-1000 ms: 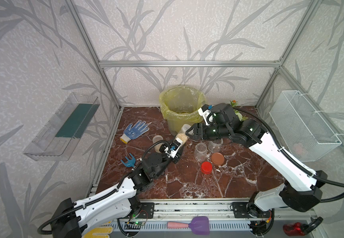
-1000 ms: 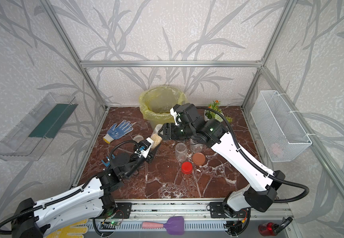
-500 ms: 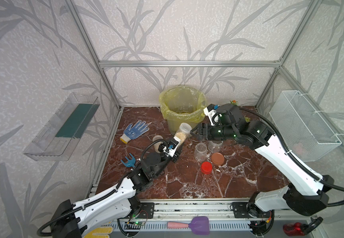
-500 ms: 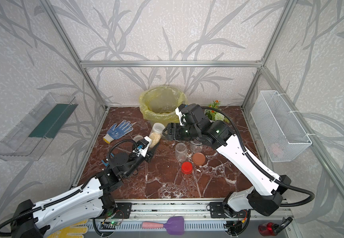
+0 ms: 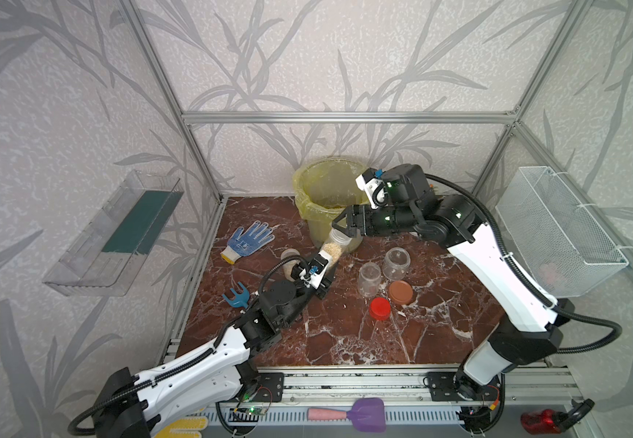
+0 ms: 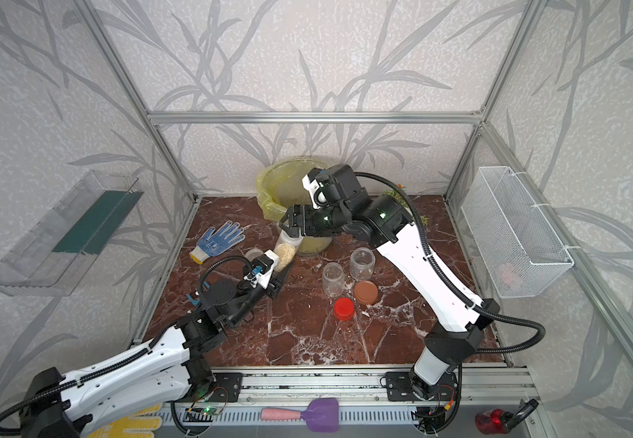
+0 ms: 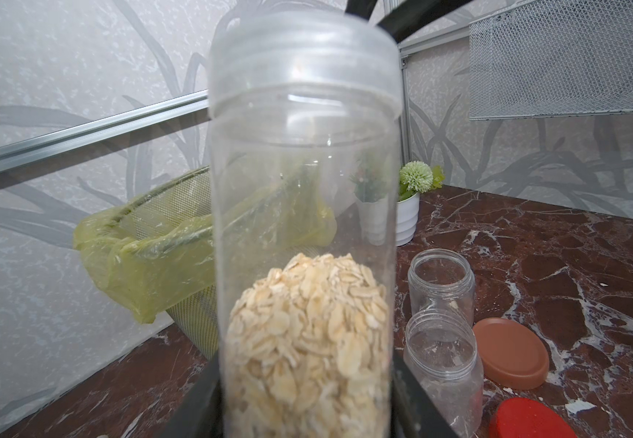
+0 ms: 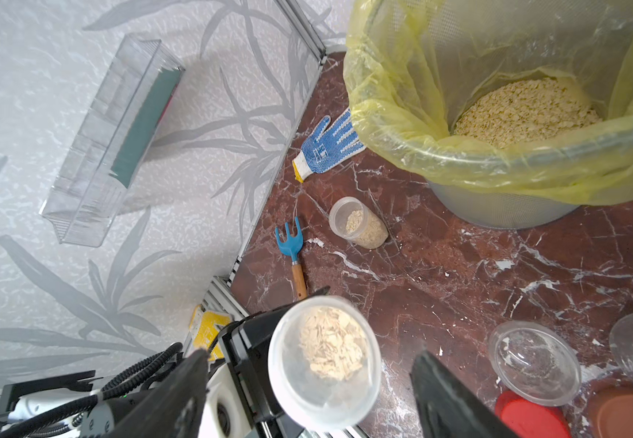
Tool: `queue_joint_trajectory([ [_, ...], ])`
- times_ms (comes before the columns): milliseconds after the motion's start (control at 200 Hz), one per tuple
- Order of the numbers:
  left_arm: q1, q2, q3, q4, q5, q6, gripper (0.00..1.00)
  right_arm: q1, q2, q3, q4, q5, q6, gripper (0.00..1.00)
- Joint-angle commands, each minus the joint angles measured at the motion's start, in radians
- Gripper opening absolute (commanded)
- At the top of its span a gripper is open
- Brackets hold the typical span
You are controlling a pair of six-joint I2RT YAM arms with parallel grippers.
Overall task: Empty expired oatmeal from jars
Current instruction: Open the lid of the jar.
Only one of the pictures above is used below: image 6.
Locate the small oatmeal jar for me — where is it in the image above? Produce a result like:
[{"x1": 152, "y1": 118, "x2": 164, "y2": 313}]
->
[{"x1": 274, "y1": 232, "x2": 303, "y2": 273}]

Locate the red-lidded oatmeal jar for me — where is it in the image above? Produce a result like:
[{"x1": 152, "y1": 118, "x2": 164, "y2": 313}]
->
[{"x1": 322, "y1": 262, "x2": 345, "y2": 299}]

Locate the brown-lidded oatmeal jar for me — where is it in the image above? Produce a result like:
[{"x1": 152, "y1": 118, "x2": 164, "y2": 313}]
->
[{"x1": 349, "y1": 247, "x2": 376, "y2": 281}]

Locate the red jar lid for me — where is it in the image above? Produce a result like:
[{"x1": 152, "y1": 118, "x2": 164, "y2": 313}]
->
[{"x1": 333, "y1": 297, "x2": 356, "y2": 321}]

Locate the brown jar lid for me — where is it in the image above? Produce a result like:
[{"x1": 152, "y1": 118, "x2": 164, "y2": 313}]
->
[{"x1": 353, "y1": 280, "x2": 379, "y2": 306}]

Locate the clear plastic jar lid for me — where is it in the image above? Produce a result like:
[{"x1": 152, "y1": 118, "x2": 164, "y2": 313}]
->
[{"x1": 278, "y1": 230, "x2": 304, "y2": 246}]

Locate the glass jar with oatmeal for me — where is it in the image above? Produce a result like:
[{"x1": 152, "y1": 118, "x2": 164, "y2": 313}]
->
[{"x1": 245, "y1": 247, "x2": 264, "y2": 263}]

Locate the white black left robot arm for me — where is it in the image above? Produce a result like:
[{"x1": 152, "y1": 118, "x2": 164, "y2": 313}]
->
[{"x1": 0, "y1": 251, "x2": 292, "y2": 437}]

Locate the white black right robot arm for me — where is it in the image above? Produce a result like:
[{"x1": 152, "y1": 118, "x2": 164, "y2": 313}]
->
[{"x1": 279, "y1": 164, "x2": 546, "y2": 400}]

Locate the yellow plastic bin liner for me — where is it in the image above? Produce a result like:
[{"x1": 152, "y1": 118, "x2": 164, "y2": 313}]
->
[{"x1": 256, "y1": 157, "x2": 329, "y2": 222}]

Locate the blue dotted white work glove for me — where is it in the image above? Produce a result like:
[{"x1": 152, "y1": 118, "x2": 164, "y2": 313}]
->
[{"x1": 190, "y1": 221, "x2": 245, "y2": 265}]

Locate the pink item in basket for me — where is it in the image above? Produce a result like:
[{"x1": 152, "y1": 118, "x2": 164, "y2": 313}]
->
[{"x1": 497, "y1": 263, "x2": 524, "y2": 291}]

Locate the yellow dotted glove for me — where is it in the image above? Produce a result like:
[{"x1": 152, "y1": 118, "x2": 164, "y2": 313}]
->
[{"x1": 88, "y1": 404, "x2": 163, "y2": 438}]

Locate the red black handheld tool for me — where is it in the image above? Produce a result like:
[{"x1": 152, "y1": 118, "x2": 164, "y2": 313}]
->
[{"x1": 475, "y1": 399, "x2": 539, "y2": 435}]

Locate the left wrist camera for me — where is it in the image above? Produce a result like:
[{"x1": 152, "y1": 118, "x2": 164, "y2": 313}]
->
[{"x1": 243, "y1": 250, "x2": 279, "y2": 289}]

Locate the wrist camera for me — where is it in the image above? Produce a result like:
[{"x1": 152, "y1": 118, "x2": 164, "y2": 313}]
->
[
  {"x1": 243, "y1": 250, "x2": 279, "y2": 289},
  {"x1": 302, "y1": 168, "x2": 329, "y2": 209}
]

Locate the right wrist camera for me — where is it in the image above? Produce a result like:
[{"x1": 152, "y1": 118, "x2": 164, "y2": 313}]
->
[{"x1": 302, "y1": 168, "x2": 329, "y2": 209}]

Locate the blue wooden-handled garden fork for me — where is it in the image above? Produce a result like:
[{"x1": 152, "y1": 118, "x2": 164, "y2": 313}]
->
[{"x1": 186, "y1": 294, "x2": 200, "y2": 307}]

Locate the purple pink-handled scoop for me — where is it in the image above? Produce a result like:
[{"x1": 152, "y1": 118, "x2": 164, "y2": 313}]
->
[{"x1": 261, "y1": 398, "x2": 339, "y2": 434}]

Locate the white wire mesh basket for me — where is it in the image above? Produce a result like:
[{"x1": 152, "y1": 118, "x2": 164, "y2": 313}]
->
[{"x1": 461, "y1": 166, "x2": 574, "y2": 299}]

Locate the clear plastic wall shelf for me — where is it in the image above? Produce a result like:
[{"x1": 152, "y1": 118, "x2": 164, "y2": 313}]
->
[{"x1": 0, "y1": 171, "x2": 143, "y2": 297}]

